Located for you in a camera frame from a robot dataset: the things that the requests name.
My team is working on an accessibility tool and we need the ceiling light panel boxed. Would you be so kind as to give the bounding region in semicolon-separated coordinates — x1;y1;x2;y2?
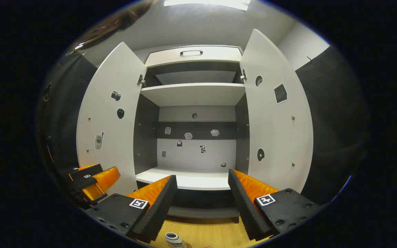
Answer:
164;0;251;11

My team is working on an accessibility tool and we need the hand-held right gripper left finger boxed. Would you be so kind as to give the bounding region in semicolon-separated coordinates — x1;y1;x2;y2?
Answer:
86;175;178;244

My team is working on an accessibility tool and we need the white cabinet shelf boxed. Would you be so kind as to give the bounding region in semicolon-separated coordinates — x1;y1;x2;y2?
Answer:
140;83;246;106

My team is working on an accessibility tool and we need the white cabinet drawer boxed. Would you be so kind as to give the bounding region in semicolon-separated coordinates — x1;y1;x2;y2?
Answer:
145;45;243;68

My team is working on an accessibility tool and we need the black backdrop cloth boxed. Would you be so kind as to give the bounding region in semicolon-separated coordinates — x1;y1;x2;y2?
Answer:
295;45;369;205
38;52;97;207

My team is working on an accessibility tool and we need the white cabinet door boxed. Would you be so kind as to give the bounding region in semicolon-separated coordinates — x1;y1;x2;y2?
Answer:
240;29;314;193
76;42;147;197

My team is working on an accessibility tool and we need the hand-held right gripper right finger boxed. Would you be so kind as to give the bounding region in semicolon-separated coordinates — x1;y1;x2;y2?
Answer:
228;169;323;241

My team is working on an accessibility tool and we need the white cabinet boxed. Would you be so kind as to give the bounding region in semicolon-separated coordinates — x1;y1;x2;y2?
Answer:
133;45;251;224

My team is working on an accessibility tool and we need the white bottle with green label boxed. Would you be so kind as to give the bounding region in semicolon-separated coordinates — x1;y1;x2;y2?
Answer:
165;232;187;248

